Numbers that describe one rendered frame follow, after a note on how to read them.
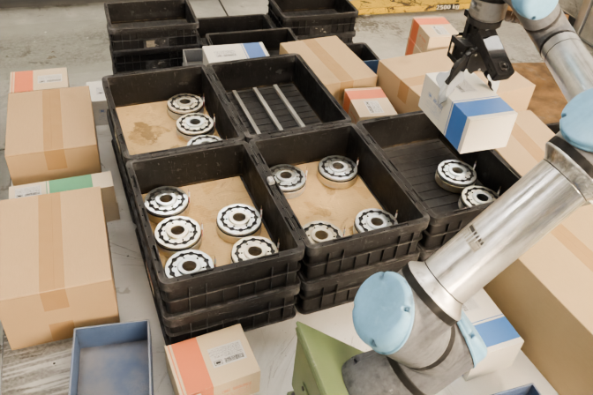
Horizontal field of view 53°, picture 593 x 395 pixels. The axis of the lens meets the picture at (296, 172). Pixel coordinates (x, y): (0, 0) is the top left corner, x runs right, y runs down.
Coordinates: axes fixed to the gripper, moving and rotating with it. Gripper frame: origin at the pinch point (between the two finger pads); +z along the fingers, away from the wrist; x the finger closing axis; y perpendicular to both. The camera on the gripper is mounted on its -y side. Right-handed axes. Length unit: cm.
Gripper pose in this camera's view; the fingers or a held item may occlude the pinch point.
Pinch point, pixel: (467, 102)
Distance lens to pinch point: 143.4
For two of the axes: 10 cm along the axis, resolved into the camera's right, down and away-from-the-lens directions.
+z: -0.7, 7.8, 6.2
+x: -9.5, 1.4, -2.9
